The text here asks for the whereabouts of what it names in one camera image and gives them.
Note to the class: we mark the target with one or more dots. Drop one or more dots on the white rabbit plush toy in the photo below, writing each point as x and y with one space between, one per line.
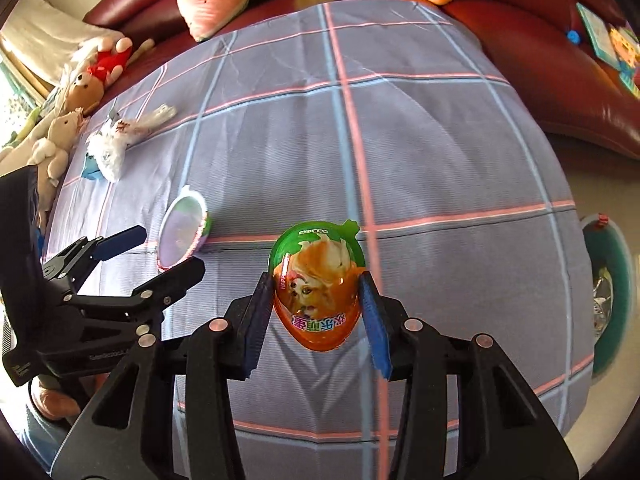
115 145

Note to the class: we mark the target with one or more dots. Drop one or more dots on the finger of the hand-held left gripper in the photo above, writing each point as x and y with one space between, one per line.
125 237
175 275

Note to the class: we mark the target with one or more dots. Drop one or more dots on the blue plastic bucket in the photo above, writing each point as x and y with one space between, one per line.
620 260

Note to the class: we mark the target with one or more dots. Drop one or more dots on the small blue toy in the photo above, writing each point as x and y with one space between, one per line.
573 37

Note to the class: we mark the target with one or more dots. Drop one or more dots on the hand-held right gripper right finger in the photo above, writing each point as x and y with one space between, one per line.
375 325

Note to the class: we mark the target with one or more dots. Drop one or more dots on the dark red leather sofa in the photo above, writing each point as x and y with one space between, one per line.
525 60

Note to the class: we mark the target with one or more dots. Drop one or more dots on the beige rabbit plush toy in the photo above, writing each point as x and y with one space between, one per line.
55 130

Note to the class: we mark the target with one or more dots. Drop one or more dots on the light blue book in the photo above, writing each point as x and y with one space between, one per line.
597 35

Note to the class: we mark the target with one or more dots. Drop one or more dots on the orange green egg-shaped package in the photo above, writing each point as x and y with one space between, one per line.
315 280

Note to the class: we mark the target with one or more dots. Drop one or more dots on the green plastic cup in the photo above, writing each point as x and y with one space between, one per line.
180 230

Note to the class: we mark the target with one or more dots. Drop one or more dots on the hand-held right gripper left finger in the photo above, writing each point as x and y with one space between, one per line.
257 325

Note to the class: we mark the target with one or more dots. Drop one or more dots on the beige blanket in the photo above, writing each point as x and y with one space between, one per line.
45 35

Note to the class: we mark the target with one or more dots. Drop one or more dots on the silver foil wrapper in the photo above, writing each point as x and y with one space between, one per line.
602 300

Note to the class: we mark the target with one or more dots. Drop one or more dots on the person's left hand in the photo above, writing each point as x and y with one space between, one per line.
55 400

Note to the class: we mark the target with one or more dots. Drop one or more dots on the brown teddy bear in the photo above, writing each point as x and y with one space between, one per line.
82 90

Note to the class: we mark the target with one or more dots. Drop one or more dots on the purple checked tablecloth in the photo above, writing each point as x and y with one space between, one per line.
400 160

